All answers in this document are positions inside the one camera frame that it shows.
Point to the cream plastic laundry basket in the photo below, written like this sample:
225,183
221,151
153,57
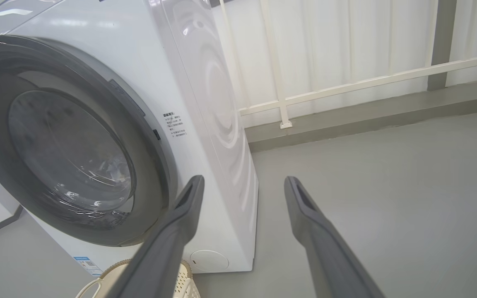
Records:
184,285

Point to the white front-load washing machine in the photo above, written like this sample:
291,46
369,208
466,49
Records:
205,82

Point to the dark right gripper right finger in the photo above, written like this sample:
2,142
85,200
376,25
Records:
325,256

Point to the white curtain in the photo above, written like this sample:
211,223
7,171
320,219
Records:
333,41

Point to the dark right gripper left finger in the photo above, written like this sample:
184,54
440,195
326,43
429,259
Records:
168,248

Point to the white metal railing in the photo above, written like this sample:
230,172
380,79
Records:
346,87

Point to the blue energy label sticker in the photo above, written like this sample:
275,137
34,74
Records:
87,265

